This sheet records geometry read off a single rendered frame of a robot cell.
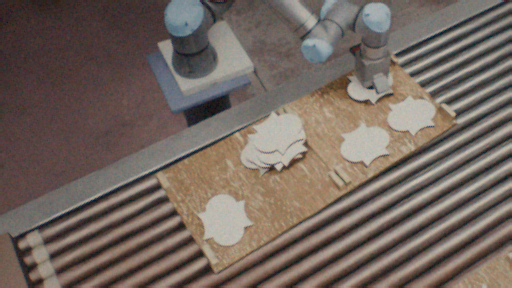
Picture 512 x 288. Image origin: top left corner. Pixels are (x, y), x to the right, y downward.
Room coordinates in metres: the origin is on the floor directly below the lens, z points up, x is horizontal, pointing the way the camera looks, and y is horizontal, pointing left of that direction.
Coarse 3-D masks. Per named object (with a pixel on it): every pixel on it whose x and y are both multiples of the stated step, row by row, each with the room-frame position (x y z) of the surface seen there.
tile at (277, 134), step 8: (272, 112) 1.07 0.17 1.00; (272, 120) 1.04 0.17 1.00; (280, 120) 1.04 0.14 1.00; (288, 120) 1.04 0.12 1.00; (296, 120) 1.04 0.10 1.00; (256, 128) 1.01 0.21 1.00; (264, 128) 1.01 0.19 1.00; (272, 128) 1.01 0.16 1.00; (280, 128) 1.01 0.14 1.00; (288, 128) 1.01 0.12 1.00; (296, 128) 1.01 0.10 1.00; (256, 136) 0.98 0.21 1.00; (264, 136) 0.98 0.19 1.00; (272, 136) 0.98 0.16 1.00; (280, 136) 0.98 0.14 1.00; (288, 136) 0.98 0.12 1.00; (296, 136) 0.98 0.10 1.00; (256, 144) 0.95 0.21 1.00; (264, 144) 0.96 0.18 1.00; (272, 144) 0.96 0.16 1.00; (280, 144) 0.96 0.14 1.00; (288, 144) 0.96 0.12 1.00; (264, 152) 0.93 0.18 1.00; (272, 152) 0.93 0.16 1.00; (280, 152) 0.93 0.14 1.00
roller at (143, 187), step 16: (480, 16) 1.56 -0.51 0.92; (496, 16) 1.57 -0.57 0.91; (448, 32) 1.48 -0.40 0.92; (464, 32) 1.49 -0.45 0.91; (416, 48) 1.41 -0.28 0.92; (432, 48) 1.42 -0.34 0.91; (400, 64) 1.34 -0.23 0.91; (128, 192) 0.85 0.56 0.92; (144, 192) 0.86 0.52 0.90; (96, 208) 0.80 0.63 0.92; (112, 208) 0.80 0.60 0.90; (64, 224) 0.75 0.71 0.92; (80, 224) 0.76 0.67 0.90; (32, 240) 0.70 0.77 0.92; (48, 240) 0.71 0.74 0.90
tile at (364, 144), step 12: (360, 132) 1.04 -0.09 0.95; (372, 132) 1.04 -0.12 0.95; (384, 132) 1.04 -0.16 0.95; (348, 144) 1.00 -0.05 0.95; (360, 144) 1.00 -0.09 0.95; (372, 144) 1.00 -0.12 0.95; (384, 144) 1.00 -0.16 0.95; (348, 156) 0.96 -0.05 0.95; (360, 156) 0.96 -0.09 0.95; (372, 156) 0.96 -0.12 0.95
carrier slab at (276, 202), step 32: (192, 160) 0.94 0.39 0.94; (224, 160) 0.94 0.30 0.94; (320, 160) 0.95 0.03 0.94; (192, 192) 0.84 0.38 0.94; (224, 192) 0.84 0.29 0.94; (256, 192) 0.84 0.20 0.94; (288, 192) 0.84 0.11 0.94; (320, 192) 0.84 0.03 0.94; (192, 224) 0.74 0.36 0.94; (256, 224) 0.74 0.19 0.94; (288, 224) 0.74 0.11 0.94; (224, 256) 0.65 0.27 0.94
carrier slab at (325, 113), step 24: (312, 96) 1.18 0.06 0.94; (336, 96) 1.18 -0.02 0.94; (408, 96) 1.19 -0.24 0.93; (312, 120) 1.09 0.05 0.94; (336, 120) 1.09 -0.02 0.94; (360, 120) 1.09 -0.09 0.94; (384, 120) 1.09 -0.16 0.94; (432, 120) 1.10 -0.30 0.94; (456, 120) 1.10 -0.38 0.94; (312, 144) 1.00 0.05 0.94; (336, 144) 1.00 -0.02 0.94; (408, 144) 1.01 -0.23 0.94; (360, 168) 0.92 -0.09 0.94; (384, 168) 0.93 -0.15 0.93
